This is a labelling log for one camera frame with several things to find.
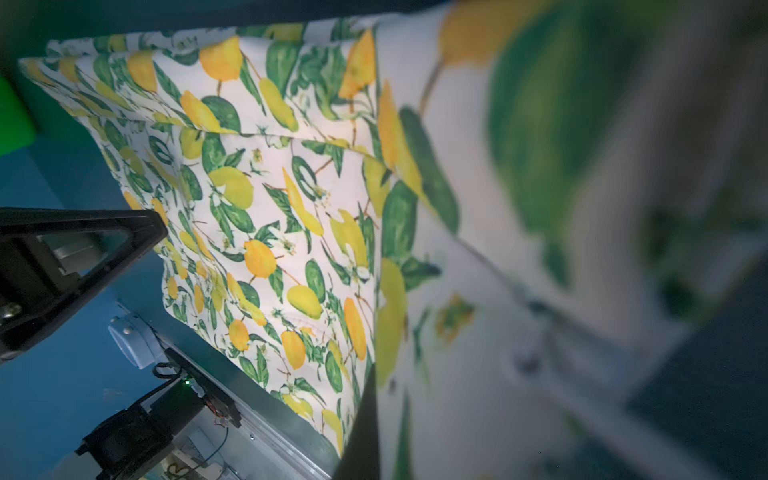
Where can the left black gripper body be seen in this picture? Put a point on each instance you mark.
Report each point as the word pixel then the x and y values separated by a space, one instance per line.
pixel 53 262

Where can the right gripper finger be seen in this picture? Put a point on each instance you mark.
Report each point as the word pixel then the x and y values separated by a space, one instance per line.
pixel 361 458

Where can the lemon print skirt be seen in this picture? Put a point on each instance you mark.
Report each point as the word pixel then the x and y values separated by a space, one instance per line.
pixel 535 230

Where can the green plastic basket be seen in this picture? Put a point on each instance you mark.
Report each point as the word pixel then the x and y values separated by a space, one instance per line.
pixel 17 130

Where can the front aluminium rail bed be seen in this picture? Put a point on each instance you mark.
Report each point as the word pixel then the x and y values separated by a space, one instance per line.
pixel 272 442

